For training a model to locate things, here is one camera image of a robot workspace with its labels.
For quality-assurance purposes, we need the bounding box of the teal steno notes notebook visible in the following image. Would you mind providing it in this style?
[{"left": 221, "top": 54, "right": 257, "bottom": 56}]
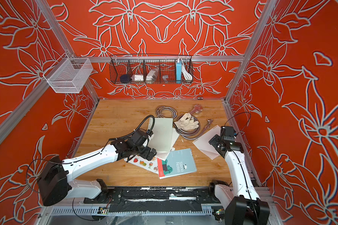
[{"left": 157, "top": 149, "right": 197, "bottom": 179}]

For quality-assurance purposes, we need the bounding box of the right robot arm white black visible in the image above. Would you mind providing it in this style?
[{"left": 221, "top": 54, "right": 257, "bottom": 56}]
[{"left": 208, "top": 125, "right": 270, "bottom": 225}]

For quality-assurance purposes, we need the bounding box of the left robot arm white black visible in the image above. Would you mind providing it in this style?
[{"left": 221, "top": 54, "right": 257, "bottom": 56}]
[{"left": 37, "top": 115, "right": 157, "bottom": 206}]

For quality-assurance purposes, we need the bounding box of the white sticker picture notebook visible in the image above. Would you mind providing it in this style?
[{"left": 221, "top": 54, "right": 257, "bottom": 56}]
[{"left": 129, "top": 156, "right": 159, "bottom": 174}]

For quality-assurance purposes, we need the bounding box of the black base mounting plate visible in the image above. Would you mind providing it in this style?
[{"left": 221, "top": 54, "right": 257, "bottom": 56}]
[{"left": 84, "top": 187, "right": 221, "bottom": 212}]

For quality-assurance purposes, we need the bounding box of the beige work glove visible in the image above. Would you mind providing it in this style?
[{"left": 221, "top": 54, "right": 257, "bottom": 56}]
[{"left": 174, "top": 113, "right": 199, "bottom": 131}]

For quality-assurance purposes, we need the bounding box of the dark round object in basket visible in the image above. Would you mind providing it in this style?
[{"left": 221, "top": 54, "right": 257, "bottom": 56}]
[{"left": 120, "top": 74, "right": 132, "bottom": 84}]

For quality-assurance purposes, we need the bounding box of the white small box in basket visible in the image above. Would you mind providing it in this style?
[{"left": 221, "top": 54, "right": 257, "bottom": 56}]
[{"left": 131, "top": 74, "right": 145, "bottom": 82}]

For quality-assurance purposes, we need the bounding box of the clear plastic bag in basket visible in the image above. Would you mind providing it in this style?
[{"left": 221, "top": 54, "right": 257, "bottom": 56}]
[{"left": 146, "top": 68, "right": 159, "bottom": 84}]

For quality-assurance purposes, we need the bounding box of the small metal clip in basket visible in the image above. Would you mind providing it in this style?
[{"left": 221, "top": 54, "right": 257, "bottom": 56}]
[{"left": 162, "top": 75, "right": 169, "bottom": 83}]

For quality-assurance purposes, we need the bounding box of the light blue box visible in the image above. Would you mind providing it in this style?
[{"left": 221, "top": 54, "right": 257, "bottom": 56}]
[{"left": 176, "top": 59, "right": 182, "bottom": 84}]

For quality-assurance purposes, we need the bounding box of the small coiled metal hose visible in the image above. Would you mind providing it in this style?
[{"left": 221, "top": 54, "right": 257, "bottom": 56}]
[{"left": 155, "top": 105, "right": 178, "bottom": 120}]

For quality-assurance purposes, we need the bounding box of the white cable in basket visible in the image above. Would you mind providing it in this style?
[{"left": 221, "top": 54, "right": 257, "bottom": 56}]
[{"left": 181, "top": 62, "right": 193, "bottom": 81}]

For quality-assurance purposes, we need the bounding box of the black wire wall basket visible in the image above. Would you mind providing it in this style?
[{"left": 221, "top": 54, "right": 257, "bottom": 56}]
[{"left": 109, "top": 54, "right": 194, "bottom": 84}]

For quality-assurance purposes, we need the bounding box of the white wire basket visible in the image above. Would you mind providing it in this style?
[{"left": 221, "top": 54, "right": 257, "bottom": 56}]
[{"left": 45, "top": 58, "right": 93, "bottom": 94}]

